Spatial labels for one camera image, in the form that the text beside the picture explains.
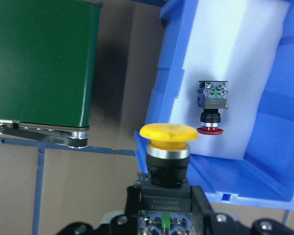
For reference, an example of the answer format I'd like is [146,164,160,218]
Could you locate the green conveyor belt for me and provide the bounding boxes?
[0,0,102,148]

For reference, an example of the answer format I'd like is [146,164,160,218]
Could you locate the right blue plastic bin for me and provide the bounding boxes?
[146,0,294,210]

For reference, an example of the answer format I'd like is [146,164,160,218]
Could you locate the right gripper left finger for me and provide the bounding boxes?
[110,186,143,235]

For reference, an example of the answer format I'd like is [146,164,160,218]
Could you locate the yellow push button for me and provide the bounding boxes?
[135,123,198,235]

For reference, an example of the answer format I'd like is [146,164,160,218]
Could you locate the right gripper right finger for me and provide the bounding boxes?
[191,186,225,235]

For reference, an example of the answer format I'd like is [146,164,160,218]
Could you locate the red push button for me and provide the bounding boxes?
[197,80,228,136]

